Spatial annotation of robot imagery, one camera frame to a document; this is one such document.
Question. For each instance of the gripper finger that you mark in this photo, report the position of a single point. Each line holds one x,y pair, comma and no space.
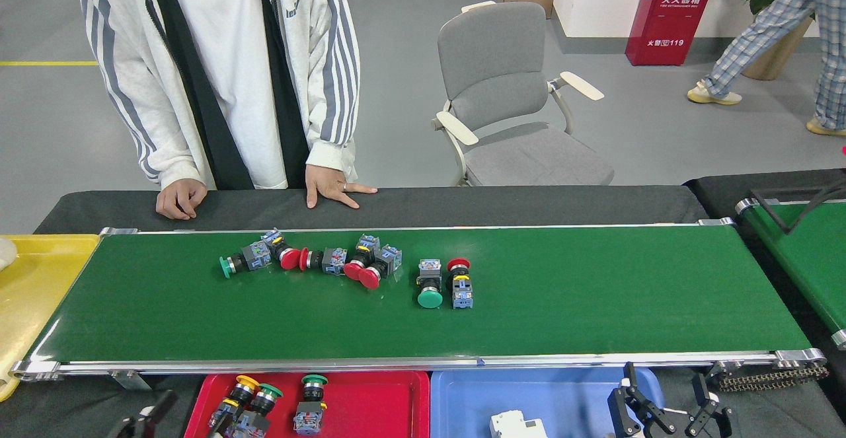
142,418
638,408
710,415

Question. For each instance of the yellow push button switch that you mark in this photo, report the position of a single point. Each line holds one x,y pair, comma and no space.
248,381

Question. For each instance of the white circuit breaker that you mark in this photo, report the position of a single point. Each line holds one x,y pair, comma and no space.
515,425

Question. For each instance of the blue plastic tray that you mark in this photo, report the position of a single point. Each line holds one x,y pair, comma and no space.
562,398

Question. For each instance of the yellow plastic tray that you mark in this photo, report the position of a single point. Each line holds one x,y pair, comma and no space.
39,292

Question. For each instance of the short green conveyor belt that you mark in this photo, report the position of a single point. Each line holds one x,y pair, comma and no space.
813,266

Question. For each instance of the red plastic tray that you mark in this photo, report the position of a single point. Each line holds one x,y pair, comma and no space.
377,408

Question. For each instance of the person's right hand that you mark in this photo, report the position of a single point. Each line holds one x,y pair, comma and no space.
180,200

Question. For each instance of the person's left hand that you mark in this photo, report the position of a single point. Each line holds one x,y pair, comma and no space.
330,183

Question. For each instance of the black guide bar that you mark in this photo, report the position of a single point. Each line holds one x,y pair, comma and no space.
786,230

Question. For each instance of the white translucent plastic item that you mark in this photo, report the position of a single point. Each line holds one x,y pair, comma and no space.
5,253

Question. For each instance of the person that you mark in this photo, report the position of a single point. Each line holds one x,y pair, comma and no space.
760,28
218,61

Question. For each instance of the potted green plant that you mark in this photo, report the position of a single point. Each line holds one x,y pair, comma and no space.
770,55

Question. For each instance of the grey office chair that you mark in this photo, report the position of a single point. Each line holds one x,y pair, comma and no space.
496,55

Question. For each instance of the red fire extinguisher box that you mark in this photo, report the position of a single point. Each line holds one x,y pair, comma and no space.
671,15

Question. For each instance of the green conveyor belt, silver frame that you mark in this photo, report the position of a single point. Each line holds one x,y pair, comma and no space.
595,292

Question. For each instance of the red push button switch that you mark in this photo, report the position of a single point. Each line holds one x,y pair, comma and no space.
334,261
462,292
369,278
289,259
353,270

